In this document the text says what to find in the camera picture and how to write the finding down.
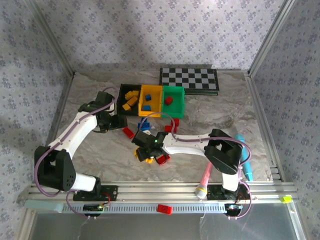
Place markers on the red lego brick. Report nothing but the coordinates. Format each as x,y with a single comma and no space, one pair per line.
170,129
165,158
168,100
164,209
176,122
128,132

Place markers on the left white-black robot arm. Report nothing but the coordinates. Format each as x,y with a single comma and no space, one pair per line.
82,130

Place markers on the yellow rounded lego brick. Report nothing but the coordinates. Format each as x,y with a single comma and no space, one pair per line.
136,152

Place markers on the yellow plastic bin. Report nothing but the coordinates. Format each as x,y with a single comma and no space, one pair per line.
150,114

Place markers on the aluminium table side rail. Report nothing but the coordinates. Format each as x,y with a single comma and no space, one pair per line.
257,100
62,107

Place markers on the lime green lego brick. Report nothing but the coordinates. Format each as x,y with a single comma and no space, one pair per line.
286,199

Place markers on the black-silver folding chessboard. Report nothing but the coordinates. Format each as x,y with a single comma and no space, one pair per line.
190,80

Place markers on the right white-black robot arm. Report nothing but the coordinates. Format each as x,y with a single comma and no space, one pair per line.
225,157

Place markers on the green plastic bin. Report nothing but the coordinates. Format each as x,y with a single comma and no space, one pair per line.
172,115

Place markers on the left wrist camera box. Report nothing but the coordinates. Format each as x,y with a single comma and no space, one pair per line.
112,107

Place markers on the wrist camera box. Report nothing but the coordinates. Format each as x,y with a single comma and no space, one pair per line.
112,107
140,139

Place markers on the blue lego brick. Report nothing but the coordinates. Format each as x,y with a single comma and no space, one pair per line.
147,108
145,129
148,97
144,123

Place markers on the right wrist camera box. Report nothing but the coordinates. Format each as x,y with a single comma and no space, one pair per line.
140,139

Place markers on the aluminium upright frame post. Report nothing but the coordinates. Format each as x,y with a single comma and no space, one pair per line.
52,37
271,37

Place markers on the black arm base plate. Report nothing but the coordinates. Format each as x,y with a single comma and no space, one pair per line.
215,192
110,193

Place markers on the pink toy microphone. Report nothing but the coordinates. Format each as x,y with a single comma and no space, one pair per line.
206,175

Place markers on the black plastic bin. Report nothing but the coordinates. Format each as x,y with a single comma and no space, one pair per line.
125,113

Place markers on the aluminium mounting rail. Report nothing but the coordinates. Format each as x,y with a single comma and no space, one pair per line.
162,191

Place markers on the orange-yellow lego brick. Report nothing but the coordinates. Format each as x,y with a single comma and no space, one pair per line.
132,100

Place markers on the small circuit board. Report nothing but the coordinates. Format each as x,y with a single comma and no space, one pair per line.
233,207
93,207

